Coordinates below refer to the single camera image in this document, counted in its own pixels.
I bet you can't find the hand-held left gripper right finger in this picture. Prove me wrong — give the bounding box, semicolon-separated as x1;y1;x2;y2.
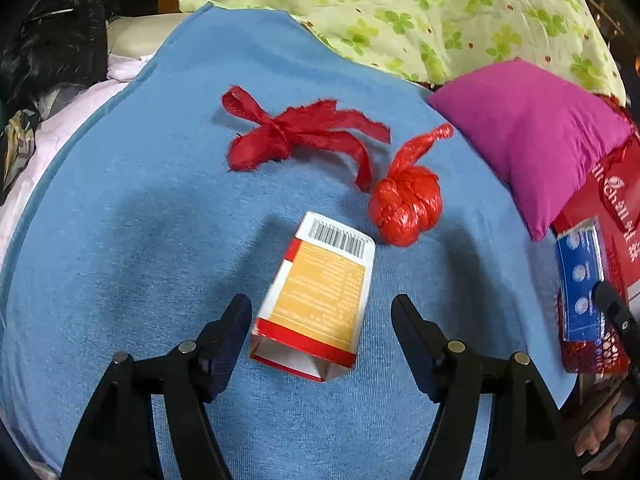
391;294;583;480

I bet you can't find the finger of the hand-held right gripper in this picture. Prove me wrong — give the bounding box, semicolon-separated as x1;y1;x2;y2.
592;280;640;361

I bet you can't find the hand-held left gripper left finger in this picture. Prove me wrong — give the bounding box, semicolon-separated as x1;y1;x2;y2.
60;294;253;480

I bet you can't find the blue box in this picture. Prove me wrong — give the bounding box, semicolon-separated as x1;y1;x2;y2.
554;216;608;343

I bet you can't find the red plastic basket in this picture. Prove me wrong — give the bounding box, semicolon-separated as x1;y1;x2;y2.
556;287;632;376

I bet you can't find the orange white carton box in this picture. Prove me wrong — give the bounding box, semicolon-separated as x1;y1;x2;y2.
250;211;377;383

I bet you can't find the red knotted plastic bag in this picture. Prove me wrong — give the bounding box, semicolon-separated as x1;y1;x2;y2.
367;124;455;247

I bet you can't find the red ribbon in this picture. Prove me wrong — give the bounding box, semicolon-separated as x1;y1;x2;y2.
221;85;392;193

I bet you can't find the person's right hand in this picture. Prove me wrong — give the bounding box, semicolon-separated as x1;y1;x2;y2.
575;402;636;460

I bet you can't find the red tote bag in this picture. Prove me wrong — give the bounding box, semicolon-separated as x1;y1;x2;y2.
550;137;640;306

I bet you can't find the blue towel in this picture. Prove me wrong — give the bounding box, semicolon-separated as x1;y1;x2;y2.
0;2;581;480

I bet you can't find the magenta pillow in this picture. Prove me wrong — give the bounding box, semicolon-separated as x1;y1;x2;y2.
429;58;633;242

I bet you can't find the patterned garment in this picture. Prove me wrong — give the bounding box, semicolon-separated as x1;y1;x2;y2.
0;105;41;206

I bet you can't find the cream leather sofa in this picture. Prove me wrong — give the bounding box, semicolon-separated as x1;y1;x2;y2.
107;12;186;58

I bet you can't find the green floral quilt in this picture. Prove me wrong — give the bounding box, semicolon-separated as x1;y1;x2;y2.
179;0;628;106

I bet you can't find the black puffer jacket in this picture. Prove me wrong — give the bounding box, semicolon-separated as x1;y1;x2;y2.
0;0;121;116

